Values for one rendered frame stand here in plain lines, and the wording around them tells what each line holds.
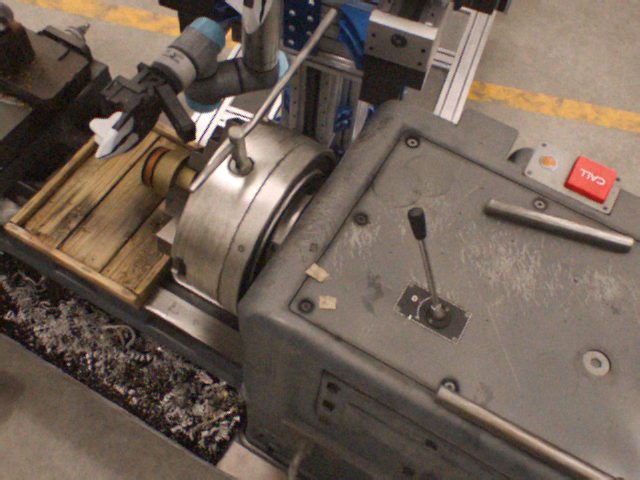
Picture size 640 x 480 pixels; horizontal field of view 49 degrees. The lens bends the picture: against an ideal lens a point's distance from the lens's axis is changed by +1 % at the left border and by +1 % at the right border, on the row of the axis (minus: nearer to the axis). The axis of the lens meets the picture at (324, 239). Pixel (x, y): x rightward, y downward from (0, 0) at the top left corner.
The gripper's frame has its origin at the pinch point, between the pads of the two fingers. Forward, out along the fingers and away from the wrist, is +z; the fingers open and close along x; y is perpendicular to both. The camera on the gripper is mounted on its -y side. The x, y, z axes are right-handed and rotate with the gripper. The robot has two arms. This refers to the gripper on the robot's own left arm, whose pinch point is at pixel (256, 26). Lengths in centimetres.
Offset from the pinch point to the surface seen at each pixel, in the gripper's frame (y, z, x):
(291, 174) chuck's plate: -12.0, 17.0, 4.2
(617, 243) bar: -57, 9, -6
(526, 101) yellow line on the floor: -31, 80, -186
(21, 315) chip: 42, 88, 6
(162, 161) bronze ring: 11.5, 28.9, 2.2
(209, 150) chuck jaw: 4.7, 24.5, -0.8
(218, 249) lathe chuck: -7.9, 27.2, 14.9
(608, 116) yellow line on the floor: -62, 77, -196
